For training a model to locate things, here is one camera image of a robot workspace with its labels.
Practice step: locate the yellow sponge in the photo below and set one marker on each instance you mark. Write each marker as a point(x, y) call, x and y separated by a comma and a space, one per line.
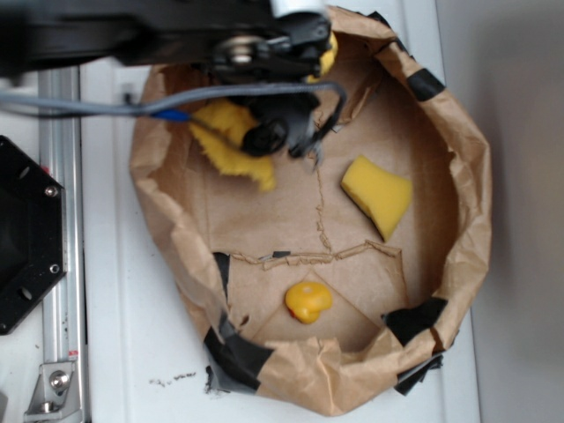
point(382, 196)

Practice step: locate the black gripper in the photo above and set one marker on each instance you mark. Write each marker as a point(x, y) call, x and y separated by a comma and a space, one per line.
point(290, 53)

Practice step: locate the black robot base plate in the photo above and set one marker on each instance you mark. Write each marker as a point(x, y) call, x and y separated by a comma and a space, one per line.
point(32, 252)

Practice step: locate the brown paper bag bin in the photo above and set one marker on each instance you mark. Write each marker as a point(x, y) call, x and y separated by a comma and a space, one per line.
point(235, 250)

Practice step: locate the metal corner bracket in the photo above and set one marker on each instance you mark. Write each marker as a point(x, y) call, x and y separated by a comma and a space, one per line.
point(56, 395)

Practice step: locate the yellow rubber duck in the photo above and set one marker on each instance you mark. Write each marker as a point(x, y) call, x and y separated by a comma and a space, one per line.
point(307, 300)

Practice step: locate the yellow terry cloth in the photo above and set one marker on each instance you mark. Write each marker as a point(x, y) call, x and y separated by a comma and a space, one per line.
point(238, 135)

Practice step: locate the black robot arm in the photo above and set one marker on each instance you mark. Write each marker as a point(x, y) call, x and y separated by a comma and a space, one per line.
point(45, 35)

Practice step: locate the aluminium extrusion rail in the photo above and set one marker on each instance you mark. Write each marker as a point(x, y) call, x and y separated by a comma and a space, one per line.
point(64, 307)

